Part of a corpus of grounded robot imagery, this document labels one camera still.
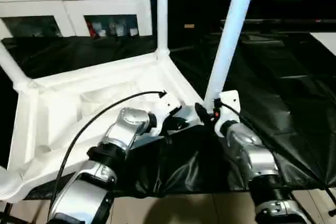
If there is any white plastic table top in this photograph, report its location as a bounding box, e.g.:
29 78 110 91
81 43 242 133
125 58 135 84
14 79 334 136
0 48 208 204

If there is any black glossy mat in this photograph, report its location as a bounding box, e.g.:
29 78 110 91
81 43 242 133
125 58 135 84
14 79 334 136
0 31 336 198

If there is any flat white board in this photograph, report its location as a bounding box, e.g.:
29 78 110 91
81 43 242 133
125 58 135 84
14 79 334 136
309 31 336 51

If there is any white sideboard with glass doors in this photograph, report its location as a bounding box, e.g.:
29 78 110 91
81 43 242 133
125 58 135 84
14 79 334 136
0 0 154 38

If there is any black folding stand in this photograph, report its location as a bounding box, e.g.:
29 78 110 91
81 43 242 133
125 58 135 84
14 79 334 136
0 200 24 224

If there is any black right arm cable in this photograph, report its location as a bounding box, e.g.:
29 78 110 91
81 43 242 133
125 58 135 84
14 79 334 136
215 100 336 209

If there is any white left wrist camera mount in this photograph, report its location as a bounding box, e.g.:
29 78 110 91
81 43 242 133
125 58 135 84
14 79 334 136
154 95 183 140

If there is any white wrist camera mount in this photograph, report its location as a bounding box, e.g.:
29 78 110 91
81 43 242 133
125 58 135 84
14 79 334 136
154 95 183 140
214 90 242 138

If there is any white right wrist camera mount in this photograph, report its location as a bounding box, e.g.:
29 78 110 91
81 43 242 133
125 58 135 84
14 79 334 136
214 90 242 138

